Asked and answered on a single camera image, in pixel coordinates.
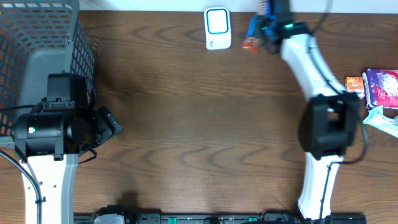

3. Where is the red Top chocolate bar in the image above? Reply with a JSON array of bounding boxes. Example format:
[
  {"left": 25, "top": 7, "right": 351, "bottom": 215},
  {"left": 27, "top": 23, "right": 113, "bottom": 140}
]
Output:
[{"left": 242, "top": 0, "right": 270, "bottom": 53}]

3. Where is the small orange tissue pack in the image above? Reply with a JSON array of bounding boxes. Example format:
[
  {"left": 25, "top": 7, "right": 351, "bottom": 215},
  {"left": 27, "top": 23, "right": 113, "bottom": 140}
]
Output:
[{"left": 345, "top": 77, "right": 365, "bottom": 99}]

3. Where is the red purple sanitary pad pack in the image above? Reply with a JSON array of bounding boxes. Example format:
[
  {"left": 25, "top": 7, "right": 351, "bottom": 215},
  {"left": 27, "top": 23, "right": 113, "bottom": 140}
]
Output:
[{"left": 362, "top": 69, "right": 397, "bottom": 110}]

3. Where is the teal green wipes pack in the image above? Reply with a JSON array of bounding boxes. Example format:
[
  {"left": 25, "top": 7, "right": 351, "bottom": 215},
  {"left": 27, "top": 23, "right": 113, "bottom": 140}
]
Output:
[{"left": 363, "top": 106, "right": 398, "bottom": 138}]

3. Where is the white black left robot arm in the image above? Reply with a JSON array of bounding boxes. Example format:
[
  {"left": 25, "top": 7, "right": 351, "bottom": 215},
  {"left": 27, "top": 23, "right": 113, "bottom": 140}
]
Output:
[{"left": 11, "top": 73, "right": 123, "bottom": 223}]

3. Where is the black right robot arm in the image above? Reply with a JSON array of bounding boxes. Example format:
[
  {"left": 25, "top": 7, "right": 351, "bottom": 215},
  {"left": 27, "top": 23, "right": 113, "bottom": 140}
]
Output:
[{"left": 243, "top": 0, "right": 359, "bottom": 223}]

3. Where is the white barcode scanner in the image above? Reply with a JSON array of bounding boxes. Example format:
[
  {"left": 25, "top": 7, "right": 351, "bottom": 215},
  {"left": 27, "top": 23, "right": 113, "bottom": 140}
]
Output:
[{"left": 203, "top": 7, "right": 232, "bottom": 50}]

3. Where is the dark grey plastic basket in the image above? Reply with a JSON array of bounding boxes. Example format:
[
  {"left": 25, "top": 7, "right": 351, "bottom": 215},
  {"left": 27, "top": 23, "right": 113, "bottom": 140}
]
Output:
[{"left": 1, "top": 0, "right": 96, "bottom": 149}]

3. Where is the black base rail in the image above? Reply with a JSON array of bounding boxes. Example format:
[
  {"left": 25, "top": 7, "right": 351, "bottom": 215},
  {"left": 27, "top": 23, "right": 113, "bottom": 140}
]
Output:
[{"left": 73, "top": 205, "right": 367, "bottom": 224}]

